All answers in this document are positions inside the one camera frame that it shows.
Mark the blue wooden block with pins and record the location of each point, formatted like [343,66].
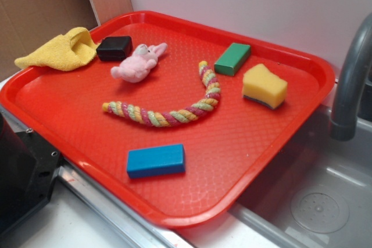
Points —
[160,160]

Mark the green wooden block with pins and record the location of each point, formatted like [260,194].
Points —
[232,59]

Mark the red plastic tray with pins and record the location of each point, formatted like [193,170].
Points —
[224,150]

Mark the pink plush bunny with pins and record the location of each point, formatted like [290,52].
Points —
[136,67]

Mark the yellow sponge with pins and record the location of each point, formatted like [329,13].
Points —
[263,86]

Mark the black box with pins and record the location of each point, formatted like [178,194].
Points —
[115,48]

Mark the yellow towel cloth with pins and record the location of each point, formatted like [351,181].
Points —
[66,52]

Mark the grey sink basin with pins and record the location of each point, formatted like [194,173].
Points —
[316,192]

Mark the grey faucet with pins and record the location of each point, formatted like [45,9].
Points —
[353,95]

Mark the cardboard panel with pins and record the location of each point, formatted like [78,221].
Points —
[27,24]

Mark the multicolour twisted rope toy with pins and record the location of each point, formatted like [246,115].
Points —
[176,117]

